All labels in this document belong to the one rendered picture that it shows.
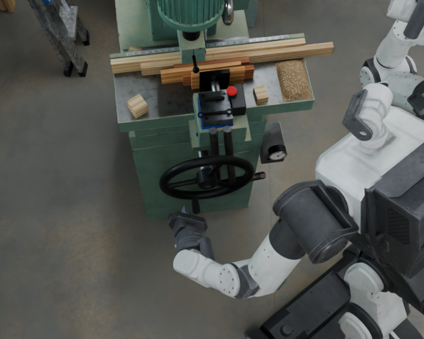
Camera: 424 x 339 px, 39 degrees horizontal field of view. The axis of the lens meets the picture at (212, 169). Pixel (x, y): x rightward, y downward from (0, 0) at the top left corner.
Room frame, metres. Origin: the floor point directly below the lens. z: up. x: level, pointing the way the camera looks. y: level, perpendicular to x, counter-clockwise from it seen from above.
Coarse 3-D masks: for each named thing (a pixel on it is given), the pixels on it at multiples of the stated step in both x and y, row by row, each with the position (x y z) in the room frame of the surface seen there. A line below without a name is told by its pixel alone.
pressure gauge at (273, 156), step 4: (272, 148) 0.88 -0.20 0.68; (276, 148) 0.88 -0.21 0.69; (280, 148) 0.88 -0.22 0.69; (284, 148) 0.89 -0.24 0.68; (268, 152) 0.88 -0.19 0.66; (272, 152) 0.87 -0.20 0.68; (276, 152) 0.87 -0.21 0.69; (280, 152) 0.87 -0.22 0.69; (284, 152) 0.87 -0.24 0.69; (272, 156) 0.86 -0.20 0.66; (276, 156) 0.87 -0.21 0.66; (280, 156) 0.87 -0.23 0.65; (284, 156) 0.87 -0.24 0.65
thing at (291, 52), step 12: (276, 48) 1.10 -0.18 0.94; (288, 48) 1.10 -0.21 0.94; (300, 48) 1.10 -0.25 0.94; (312, 48) 1.11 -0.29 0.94; (324, 48) 1.11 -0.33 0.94; (180, 60) 1.04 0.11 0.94; (252, 60) 1.07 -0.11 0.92; (264, 60) 1.07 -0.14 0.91; (276, 60) 1.08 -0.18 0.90; (144, 72) 1.00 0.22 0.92; (156, 72) 1.01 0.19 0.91
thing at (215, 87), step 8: (200, 72) 0.96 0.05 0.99; (208, 72) 0.96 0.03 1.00; (216, 72) 0.97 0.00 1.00; (224, 72) 0.97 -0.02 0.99; (200, 80) 0.95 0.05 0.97; (208, 80) 0.95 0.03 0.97; (216, 80) 0.96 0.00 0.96; (224, 80) 0.96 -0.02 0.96; (200, 88) 0.95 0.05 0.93; (208, 88) 0.95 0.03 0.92; (216, 88) 0.93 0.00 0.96; (224, 88) 0.96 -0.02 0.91
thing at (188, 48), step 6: (180, 36) 1.03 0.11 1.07; (180, 42) 1.01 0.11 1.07; (186, 42) 1.01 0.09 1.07; (192, 42) 1.01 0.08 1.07; (198, 42) 1.01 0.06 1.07; (204, 42) 1.01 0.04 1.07; (180, 48) 1.00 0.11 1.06; (186, 48) 0.99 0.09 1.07; (192, 48) 0.99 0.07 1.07; (198, 48) 0.99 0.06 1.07; (204, 48) 1.00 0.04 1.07; (180, 54) 1.00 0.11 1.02; (186, 54) 0.99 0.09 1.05; (192, 54) 0.99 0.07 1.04; (198, 54) 0.99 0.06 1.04; (204, 54) 1.00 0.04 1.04; (186, 60) 0.99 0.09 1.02; (198, 60) 0.99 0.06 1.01; (204, 60) 1.00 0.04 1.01
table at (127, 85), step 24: (264, 72) 1.04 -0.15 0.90; (120, 96) 0.92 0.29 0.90; (144, 96) 0.93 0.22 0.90; (168, 96) 0.93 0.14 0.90; (192, 96) 0.94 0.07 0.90; (312, 96) 0.96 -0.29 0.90; (120, 120) 0.84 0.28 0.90; (144, 120) 0.84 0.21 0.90; (168, 120) 0.86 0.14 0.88; (192, 120) 0.87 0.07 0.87; (192, 144) 0.79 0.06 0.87; (240, 144) 0.81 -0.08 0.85
